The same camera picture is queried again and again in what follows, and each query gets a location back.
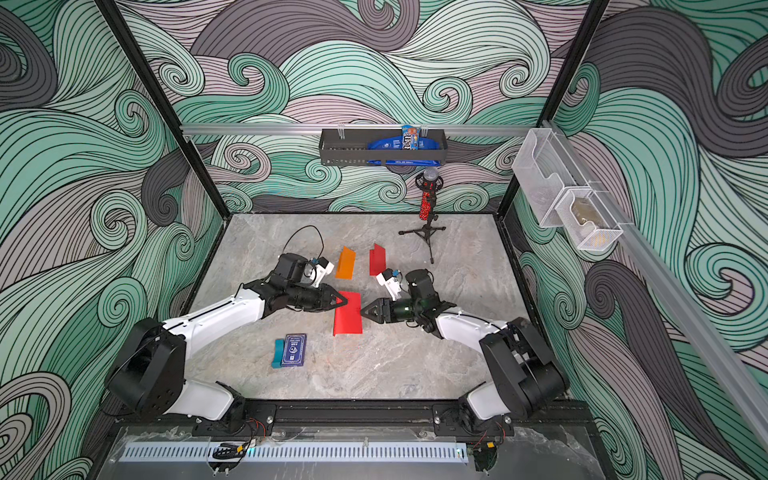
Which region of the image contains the black wall shelf basket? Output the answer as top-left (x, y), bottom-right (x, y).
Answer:
top-left (319, 127), bottom-right (448, 167)

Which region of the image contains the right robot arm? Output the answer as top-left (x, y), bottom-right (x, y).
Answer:
top-left (361, 269), bottom-right (570, 434)

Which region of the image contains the aluminium rail back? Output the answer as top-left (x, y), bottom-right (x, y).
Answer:
top-left (181, 122), bottom-right (533, 137)

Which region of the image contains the orange square paper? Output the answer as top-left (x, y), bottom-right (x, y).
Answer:
top-left (335, 246), bottom-right (356, 280)

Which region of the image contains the clear plastic bin large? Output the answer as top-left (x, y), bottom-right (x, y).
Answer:
top-left (513, 128), bottom-right (584, 228)

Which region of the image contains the blue snack package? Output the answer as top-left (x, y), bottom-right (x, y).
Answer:
top-left (367, 126), bottom-right (441, 150)

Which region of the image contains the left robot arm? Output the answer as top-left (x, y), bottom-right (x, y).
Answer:
top-left (105, 253), bottom-right (348, 435)

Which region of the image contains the red square paper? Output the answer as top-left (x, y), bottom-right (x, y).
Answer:
top-left (369, 244), bottom-right (387, 277)
top-left (333, 291), bottom-right (363, 336)

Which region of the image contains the blue card box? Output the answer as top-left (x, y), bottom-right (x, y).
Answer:
top-left (281, 333), bottom-right (307, 367)

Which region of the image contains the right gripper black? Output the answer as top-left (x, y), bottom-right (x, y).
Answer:
top-left (365, 296), bottom-right (426, 321)

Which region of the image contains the teal small block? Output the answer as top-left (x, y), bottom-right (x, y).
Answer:
top-left (271, 339), bottom-right (285, 369)

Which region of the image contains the aluminium rail right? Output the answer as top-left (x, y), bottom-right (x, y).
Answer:
top-left (543, 120), bottom-right (767, 448)

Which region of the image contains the aluminium rail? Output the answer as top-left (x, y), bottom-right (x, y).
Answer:
top-left (543, 120), bottom-right (767, 448)
top-left (181, 122), bottom-right (533, 137)

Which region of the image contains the clear plastic bin small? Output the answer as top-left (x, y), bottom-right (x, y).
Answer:
top-left (555, 187), bottom-right (622, 253)

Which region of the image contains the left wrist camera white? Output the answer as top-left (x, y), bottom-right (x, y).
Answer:
top-left (311, 257), bottom-right (334, 288)

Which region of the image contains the white slotted cable duct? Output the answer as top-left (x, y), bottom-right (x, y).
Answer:
top-left (117, 441), bottom-right (469, 464)

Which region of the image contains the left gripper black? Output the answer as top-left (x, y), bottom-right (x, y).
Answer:
top-left (286, 285), bottom-right (348, 312)

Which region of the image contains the black front base frame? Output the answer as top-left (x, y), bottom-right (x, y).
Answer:
top-left (122, 399), bottom-right (593, 439)

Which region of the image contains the black mini tripod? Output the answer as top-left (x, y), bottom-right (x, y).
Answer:
top-left (398, 204), bottom-right (446, 264)

